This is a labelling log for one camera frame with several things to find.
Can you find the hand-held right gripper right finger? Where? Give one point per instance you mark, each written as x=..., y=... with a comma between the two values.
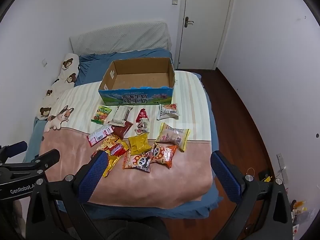
x=225, y=177

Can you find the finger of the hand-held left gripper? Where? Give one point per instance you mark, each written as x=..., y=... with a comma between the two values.
x=48, y=157
x=16, y=147

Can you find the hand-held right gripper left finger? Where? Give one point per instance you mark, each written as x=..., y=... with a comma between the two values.
x=92, y=177

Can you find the yellow red noodle packet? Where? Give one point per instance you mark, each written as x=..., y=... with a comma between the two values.
x=113, y=152

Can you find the red white snack packet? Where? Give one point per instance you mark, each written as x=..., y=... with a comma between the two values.
x=98, y=135

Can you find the orange panda snack packet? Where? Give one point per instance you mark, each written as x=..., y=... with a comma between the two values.
x=163, y=154
x=137, y=163

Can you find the brown snack packet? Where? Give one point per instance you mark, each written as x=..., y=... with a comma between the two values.
x=123, y=130

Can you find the yellow snack packet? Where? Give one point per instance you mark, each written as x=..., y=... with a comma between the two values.
x=138, y=143

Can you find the cream yellow-edged snack packet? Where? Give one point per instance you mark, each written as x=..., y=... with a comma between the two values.
x=173, y=136

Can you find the beige snack packet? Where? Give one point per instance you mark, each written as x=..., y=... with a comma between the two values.
x=121, y=115

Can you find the cardboard box with blue print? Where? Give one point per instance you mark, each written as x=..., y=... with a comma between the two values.
x=135, y=97

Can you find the striped cat print blanket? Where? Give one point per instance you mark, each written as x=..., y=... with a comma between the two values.
x=162, y=185

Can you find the green candy packet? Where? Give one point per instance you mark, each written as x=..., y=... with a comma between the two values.
x=101, y=115

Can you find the person's dark clothing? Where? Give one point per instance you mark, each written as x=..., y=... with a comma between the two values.
x=135, y=228

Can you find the small clear figure packet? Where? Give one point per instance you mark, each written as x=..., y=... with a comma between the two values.
x=142, y=127

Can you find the red triangular snack packet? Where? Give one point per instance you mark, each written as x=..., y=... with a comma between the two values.
x=142, y=115

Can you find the white grey snack packet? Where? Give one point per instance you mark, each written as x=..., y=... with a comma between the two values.
x=168, y=111

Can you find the bear print pillow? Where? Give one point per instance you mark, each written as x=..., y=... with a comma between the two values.
x=67, y=70

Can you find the blue bed sheet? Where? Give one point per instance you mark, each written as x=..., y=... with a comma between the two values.
x=95, y=65

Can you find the white door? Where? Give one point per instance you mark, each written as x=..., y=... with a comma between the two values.
x=207, y=25

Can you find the white wall power strip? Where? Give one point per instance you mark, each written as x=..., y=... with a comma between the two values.
x=282, y=163

